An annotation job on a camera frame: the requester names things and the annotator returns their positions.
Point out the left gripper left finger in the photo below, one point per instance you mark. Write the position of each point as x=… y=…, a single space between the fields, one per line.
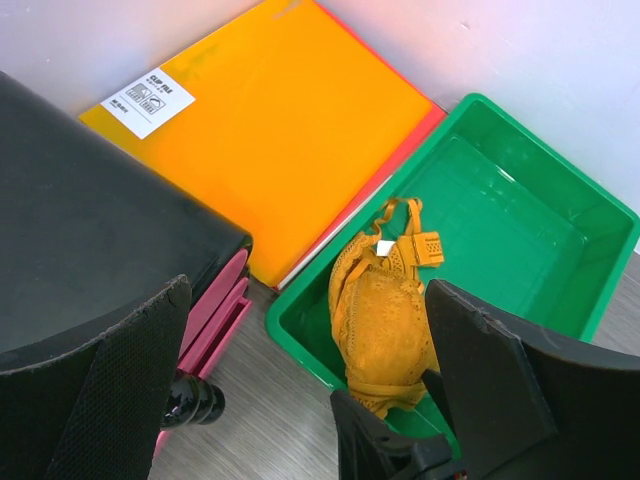
x=87 y=403

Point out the black pink drawer unit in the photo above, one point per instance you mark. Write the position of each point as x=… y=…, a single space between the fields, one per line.
x=85 y=228

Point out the orange clip file folder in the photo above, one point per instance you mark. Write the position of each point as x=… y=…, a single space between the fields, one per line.
x=282 y=120

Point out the orange lace bra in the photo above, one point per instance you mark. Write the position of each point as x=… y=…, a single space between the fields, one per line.
x=377 y=308

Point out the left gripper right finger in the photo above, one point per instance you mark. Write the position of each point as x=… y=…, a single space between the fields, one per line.
x=523 y=402

